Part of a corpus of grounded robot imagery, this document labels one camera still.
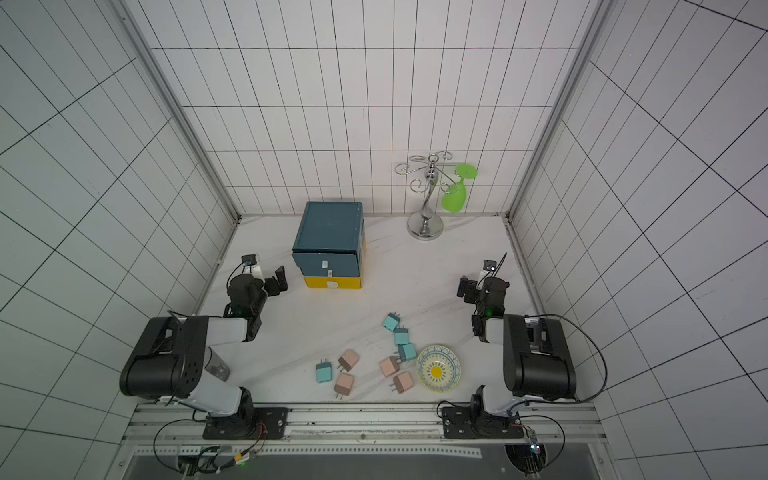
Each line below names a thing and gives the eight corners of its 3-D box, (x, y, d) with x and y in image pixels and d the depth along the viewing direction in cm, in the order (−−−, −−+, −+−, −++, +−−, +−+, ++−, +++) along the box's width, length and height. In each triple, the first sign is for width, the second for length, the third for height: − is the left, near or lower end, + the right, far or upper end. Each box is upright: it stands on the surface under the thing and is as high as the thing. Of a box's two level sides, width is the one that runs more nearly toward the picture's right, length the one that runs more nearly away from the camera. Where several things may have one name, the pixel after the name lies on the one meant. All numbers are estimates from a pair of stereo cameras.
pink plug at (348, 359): (335, 366, 84) (333, 363, 82) (350, 349, 87) (349, 346, 85) (344, 375, 83) (343, 372, 81) (359, 357, 86) (359, 354, 84)
